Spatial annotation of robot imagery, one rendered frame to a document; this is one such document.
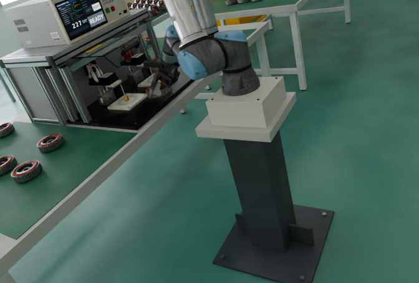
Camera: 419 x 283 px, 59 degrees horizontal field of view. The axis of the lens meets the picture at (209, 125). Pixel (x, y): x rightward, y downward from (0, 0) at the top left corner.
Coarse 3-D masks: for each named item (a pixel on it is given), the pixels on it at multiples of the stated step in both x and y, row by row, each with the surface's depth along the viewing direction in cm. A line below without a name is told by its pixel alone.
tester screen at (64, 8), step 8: (72, 0) 168; (80, 0) 172; (88, 0) 176; (96, 0) 180; (64, 8) 165; (72, 8) 169; (80, 8) 172; (64, 16) 165; (72, 16) 169; (80, 16) 173; (88, 16) 176; (64, 24) 166; (88, 24) 176; (80, 32) 173
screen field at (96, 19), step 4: (100, 12) 182; (92, 16) 178; (96, 16) 180; (100, 16) 182; (104, 16) 184; (92, 20) 178; (96, 20) 180; (100, 20) 182; (104, 20) 184; (92, 24) 178; (96, 24) 180
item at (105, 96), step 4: (108, 92) 188; (112, 92) 191; (100, 96) 186; (104, 96) 186; (108, 96) 189; (112, 96) 191; (104, 100) 187; (108, 100) 189; (112, 100) 191; (100, 104) 190; (104, 104) 188
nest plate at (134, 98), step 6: (132, 96) 187; (138, 96) 184; (144, 96) 183; (114, 102) 185; (120, 102) 183; (126, 102) 181; (132, 102) 179; (138, 102) 180; (108, 108) 182; (114, 108) 180; (120, 108) 178; (126, 108) 175
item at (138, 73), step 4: (132, 72) 206; (136, 72) 205; (140, 72) 207; (128, 76) 204; (132, 76) 203; (136, 76) 204; (140, 76) 207; (128, 80) 206; (132, 80) 205; (136, 80) 205; (140, 80) 207
